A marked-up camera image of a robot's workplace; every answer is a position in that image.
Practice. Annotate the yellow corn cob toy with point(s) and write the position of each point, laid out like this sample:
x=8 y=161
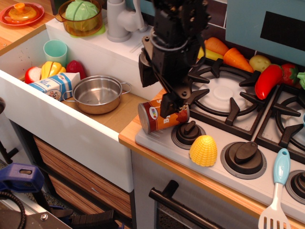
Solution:
x=203 y=151

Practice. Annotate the yellow potato toy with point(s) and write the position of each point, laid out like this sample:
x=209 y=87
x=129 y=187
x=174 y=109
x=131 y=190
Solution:
x=259 y=63

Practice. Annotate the yellow bell pepper toy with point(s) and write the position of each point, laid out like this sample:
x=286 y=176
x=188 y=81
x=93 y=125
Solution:
x=51 y=69

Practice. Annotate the steel pot with handles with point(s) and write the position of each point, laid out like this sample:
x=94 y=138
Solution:
x=98 y=95

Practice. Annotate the yellow banana toy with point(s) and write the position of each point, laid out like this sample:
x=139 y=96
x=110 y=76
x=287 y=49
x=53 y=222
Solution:
x=209 y=54

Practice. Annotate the orange beans can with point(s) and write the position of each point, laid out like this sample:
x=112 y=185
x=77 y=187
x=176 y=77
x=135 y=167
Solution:
x=151 y=120

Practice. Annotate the large orange carrot toy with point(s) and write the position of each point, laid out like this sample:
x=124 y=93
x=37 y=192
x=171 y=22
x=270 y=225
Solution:
x=235 y=59

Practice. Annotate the red strawberry toy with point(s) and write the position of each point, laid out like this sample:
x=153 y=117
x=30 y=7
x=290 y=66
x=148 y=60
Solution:
x=290 y=72

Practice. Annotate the blue clamp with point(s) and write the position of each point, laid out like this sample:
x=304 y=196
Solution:
x=21 y=178

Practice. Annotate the grey toy faucet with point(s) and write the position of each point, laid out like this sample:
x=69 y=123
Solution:
x=122 y=22

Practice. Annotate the black burner grate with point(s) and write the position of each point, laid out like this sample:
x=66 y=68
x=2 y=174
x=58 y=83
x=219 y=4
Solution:
x=283 y=124
x=230 y=103

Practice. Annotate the green cabbage toy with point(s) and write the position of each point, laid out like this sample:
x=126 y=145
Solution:
x=80 y=15

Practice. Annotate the black stove knob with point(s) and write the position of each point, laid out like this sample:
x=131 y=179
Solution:
x=243 y=160
x=184 y=135
x=295 y=185

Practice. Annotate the mint green cup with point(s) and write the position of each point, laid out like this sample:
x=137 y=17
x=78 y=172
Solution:
x=56 y=51

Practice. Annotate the orange plate with lid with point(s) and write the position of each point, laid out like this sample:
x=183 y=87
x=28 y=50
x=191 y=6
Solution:
x=21 y=14

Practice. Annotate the blue white toy spatula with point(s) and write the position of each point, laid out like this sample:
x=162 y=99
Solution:
x=273 y=216

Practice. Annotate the red chili pepper toy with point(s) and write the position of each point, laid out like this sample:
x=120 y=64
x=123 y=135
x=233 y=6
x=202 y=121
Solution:
x=267 y=80

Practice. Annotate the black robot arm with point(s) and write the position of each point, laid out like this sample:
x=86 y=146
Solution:
x=176 y=21

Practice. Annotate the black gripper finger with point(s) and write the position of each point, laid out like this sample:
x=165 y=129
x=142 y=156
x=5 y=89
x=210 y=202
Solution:
x=147 y=75
x=170 y=104

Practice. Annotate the green leafy toy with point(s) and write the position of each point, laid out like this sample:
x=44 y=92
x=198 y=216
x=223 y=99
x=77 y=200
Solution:
x=301 y=77

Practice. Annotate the middle black stove knob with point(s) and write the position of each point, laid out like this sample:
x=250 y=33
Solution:
x=243 y=160

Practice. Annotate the black right burner grate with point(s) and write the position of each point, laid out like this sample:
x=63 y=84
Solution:
x=283 y=124

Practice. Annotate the orange transparent pot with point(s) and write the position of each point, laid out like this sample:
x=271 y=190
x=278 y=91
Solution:
x=61 y=18

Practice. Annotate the small orange carrot toy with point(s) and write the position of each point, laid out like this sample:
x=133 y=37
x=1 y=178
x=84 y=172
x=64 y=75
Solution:
x=216 y=45

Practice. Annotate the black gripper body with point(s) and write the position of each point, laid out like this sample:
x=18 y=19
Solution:
x=171 y=66

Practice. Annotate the left black stove knob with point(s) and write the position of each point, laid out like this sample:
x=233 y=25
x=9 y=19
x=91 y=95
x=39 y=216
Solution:
x=184 y=135

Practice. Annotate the white toy sink basin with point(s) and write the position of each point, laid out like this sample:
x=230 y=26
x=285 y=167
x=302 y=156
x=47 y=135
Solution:
x=82 y=138

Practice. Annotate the black left burner grate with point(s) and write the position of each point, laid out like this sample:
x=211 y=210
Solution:
x=230 y=103

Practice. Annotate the black oven door handle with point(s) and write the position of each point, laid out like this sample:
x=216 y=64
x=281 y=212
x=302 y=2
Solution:
x=165 y=198

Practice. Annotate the red tomato toy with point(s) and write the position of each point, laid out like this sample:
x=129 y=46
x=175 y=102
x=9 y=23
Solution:
x=76 y=67

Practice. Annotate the right black stove knob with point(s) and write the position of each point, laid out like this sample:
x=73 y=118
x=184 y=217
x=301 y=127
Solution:
x=295 y=185

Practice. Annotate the blue white milk carton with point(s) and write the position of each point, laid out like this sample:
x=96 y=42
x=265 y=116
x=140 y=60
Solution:
x=58 y=86

